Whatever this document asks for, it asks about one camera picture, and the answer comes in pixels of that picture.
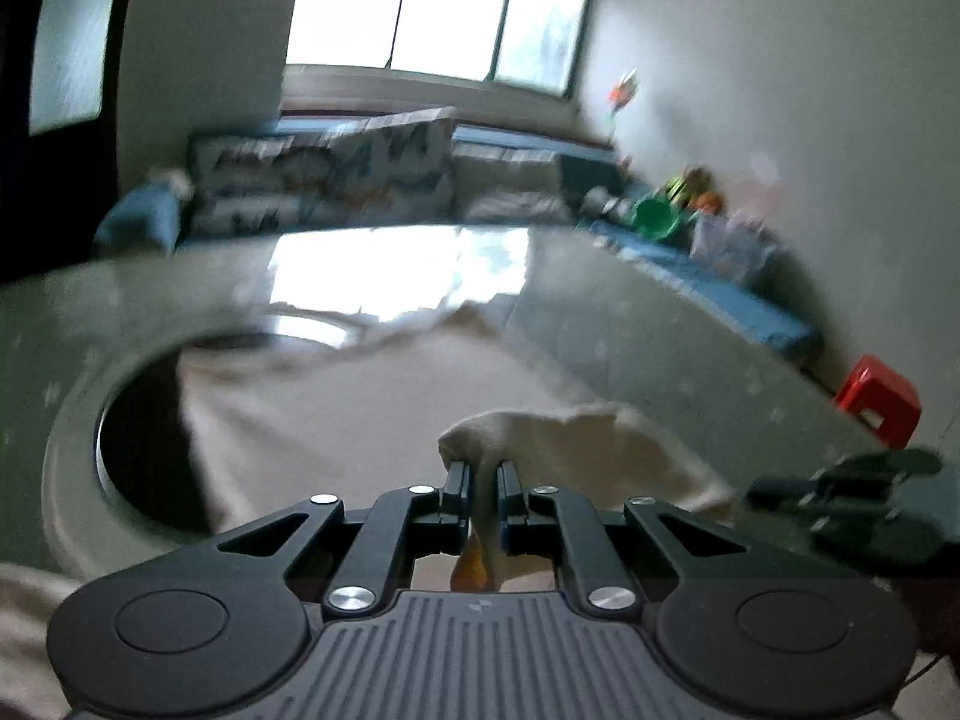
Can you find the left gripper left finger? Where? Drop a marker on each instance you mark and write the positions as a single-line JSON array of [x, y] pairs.
[[401, 527]]

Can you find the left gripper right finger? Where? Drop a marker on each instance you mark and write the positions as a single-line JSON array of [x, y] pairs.
[[564, 527]]

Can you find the cream white garment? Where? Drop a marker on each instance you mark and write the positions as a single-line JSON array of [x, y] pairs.
[[396, 408]]

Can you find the red plastic stool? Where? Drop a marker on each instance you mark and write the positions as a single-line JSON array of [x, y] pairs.
[[873, 387]]

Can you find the clear plastic storage box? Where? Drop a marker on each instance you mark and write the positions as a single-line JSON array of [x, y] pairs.
[[740, 254]]

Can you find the black round induction cooktop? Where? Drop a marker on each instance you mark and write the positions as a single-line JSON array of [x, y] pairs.
[[143, 448]]

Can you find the green plastic bucket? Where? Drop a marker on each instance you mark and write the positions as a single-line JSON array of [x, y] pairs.
[[655, 218]]

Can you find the grey plain cushion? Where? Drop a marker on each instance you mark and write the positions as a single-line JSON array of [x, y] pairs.
[[494, 185]]

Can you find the stuffed toy doll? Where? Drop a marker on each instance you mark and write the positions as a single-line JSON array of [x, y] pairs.
[[695, 191]]

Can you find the square butterfly print pillow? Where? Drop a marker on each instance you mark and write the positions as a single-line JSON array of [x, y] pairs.
[[395, 169]]

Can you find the long butterfly print pillow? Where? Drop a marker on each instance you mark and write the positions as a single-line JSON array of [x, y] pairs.
[[246, 186]]

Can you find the colourful pinwheel toy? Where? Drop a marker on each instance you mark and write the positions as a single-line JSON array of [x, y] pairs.
[[621, 95]]

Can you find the green framed window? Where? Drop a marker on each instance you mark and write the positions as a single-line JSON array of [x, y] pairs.
[[533, 44]]

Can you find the dark door with glass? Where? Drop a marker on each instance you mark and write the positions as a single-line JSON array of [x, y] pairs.
[[60, 169]]

